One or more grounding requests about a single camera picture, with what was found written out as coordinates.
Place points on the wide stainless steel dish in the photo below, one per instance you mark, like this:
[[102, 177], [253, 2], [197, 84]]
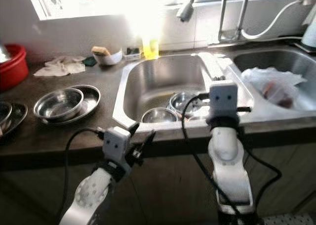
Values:
[[91, 100]]

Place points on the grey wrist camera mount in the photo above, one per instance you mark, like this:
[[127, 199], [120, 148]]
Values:
[[223, 99], [116, 145]]

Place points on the stainless steel plate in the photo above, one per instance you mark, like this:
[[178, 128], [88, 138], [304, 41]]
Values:
[[20, 115]]

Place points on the small stainless steel bowl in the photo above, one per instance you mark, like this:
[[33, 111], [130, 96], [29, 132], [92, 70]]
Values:
[[5, 115], [59, 106], [182, 102], [159, 116]]

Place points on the brown wooden chopstick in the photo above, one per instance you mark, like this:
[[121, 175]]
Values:
[[182, 117]]

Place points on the stainless steel lid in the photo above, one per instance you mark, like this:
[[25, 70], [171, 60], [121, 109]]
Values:
[[4, 53]]

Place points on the dark base cabinet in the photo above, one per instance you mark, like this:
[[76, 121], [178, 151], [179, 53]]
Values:
[[168, 195]]

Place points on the red plastic basin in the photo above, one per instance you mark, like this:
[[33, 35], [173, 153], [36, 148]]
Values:
[[16, 69]]

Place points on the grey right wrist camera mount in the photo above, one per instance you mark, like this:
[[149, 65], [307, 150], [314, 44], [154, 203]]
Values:
[[223, 99]]

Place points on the yellow sponge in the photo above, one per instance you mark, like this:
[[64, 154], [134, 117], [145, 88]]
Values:
[[100, 50]]

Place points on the clear plastic bag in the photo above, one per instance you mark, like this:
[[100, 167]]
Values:
[[269, 79]]

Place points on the stainless steel double sink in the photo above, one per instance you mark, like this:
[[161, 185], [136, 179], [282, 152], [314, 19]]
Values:
[[158, 76]]

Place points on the grey faucet spray head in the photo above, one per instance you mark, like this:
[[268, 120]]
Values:
[[186, 12]]

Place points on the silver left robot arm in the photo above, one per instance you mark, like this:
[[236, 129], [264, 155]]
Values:
[[90, 195]]

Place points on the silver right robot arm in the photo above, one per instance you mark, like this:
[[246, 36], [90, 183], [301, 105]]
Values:
[[227, 156]]

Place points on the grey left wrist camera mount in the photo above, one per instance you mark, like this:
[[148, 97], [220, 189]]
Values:
[[116, 145]]

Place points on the white ceramic bowl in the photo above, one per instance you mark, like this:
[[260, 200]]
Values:
[[112, 58]]

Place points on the white electric kettle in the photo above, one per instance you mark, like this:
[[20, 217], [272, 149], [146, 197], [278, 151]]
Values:
[[310, 34]]

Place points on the small white plastic container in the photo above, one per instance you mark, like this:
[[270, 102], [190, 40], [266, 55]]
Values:
[[132, 55]]

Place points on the green scouring pad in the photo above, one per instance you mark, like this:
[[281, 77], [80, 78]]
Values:
[[89, 62]]

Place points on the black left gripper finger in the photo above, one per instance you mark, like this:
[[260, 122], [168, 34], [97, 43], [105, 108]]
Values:
[[133, 128], [149, 143]]

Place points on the crumpled white cloth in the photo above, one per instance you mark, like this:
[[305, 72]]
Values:
[[61, 67]]

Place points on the yellow dish soap bottle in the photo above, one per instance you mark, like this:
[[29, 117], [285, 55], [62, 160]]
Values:
[[150, 49]]

